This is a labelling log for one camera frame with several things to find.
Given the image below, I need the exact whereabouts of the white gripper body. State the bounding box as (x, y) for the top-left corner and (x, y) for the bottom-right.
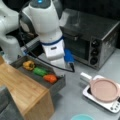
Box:
(43, 41), (65, 68)

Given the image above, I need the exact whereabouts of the orange toy carrot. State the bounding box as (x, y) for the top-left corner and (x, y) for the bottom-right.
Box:
(43, 74), (57, 84)

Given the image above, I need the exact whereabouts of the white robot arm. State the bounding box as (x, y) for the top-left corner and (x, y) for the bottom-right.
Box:
(0, 0), (65, 69)

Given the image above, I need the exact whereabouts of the green toy vegetable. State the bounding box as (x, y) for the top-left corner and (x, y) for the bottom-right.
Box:
(33, 67), (47, 76)

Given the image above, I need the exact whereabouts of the grey metal drawer bin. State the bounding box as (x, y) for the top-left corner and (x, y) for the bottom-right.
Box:
(12, 56), (66, 96)

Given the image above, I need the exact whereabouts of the yellow toy vegetable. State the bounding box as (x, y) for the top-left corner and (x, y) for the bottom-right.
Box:
(23, 60), (35, 71)

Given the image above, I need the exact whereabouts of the stainless toaster oven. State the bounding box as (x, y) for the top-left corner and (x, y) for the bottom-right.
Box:
(60, 9), (120, 70)

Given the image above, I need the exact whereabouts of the wooden shelf cabinet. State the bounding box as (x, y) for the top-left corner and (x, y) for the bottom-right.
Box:
(0, 56), (54, 120)

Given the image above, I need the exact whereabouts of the pink frying pan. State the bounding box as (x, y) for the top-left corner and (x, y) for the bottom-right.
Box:
(80, 72), (120, 102)

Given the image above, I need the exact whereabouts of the teal bowl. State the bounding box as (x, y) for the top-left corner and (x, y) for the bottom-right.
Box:
(71, 115), (94, 120)

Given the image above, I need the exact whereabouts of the white induction cooker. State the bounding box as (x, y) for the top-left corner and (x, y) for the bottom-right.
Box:
(83, 75), (120, 113)

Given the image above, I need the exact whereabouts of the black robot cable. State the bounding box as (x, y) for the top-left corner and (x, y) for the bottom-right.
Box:
(18, 13), (76, 73)

